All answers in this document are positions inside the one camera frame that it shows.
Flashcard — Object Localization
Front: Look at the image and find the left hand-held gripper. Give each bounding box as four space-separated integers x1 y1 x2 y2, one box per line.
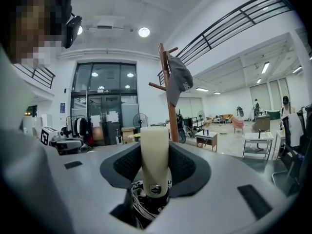
40 126 85 156

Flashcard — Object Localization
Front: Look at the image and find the white metal cart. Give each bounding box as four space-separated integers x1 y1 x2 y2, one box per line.
242 131 274 161

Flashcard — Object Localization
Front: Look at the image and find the pink chair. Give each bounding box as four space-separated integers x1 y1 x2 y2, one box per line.
231 117 245 134

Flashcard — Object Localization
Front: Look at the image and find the clothes rack with garments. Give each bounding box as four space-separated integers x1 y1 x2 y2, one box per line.
65 115 94 146

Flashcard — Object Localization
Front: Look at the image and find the cardboard box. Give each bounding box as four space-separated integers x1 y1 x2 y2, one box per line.
120 127 135 145

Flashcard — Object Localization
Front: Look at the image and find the black head camera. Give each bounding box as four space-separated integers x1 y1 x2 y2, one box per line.
64 14 83 50

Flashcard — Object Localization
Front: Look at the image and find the black scooter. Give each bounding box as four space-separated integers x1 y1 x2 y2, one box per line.
175 109 188 144

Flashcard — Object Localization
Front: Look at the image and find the white standing fan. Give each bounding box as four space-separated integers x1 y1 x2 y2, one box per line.
196 109 206 126

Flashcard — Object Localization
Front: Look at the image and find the person's head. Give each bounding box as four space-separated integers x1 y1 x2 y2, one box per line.
4 0 74 66

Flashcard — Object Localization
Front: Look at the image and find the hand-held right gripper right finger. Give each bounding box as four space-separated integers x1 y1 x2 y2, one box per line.
146 141 291 234

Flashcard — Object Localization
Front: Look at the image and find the brown cabinet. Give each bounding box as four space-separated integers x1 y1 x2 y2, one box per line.
253 114 272 133

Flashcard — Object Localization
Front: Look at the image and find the ceiling air conditioner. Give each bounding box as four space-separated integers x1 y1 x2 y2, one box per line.
87 18 125 31

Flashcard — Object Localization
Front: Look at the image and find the black office chair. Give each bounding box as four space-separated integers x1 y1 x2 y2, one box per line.
271 103 312 196

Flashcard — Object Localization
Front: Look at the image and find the grey cap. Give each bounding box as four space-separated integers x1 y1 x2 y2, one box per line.
167 56 194 107

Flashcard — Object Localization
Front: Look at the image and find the red wooden coat stand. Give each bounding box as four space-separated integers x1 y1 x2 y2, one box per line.
148 42 180 143

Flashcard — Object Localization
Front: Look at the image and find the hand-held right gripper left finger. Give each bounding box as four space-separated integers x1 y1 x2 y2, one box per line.
45 141 147 234

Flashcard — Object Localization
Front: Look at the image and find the white side table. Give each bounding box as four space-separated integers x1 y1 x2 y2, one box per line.
195 130 218 153

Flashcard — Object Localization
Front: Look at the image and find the black standing fan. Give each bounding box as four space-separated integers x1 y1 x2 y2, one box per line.
132 113 150 134

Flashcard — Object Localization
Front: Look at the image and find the long black balcony railing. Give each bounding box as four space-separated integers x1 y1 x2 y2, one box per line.
157 0 294 86

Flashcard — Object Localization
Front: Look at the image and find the grey printed t-shirt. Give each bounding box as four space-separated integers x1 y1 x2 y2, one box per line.
0 42 64 234

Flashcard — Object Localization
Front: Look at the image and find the short black railing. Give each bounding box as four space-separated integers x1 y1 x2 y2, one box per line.
13 63 57 90

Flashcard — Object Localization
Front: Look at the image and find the black framed glass door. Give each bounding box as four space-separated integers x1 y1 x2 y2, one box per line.
70 62 139 146

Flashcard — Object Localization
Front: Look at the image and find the round ceiling lamp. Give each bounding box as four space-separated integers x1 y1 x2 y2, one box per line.
138 26 151 38

